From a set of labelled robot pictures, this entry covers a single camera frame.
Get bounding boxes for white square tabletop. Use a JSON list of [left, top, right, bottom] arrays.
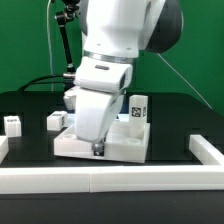
[[54, 121, 150, 163]]

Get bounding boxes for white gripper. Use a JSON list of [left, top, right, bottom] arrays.
[[75, 57, 133, 155]]

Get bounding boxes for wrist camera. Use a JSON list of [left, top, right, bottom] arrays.
[[63, 88, 77, 110]]

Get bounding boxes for grey cable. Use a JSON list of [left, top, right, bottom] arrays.
[[156, 53, 214, 111]]

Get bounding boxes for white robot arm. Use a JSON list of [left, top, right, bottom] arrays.
[[74, 0, 183, 155]]

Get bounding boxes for black cable bundle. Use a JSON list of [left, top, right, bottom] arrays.
[[18, 73, 78, 93]]

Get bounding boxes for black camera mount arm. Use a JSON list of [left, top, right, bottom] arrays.
[[55, 0, 80, 76]]

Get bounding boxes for white U-shaped obstacle wall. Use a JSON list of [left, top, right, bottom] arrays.
[[0, 135, 224, 194]]

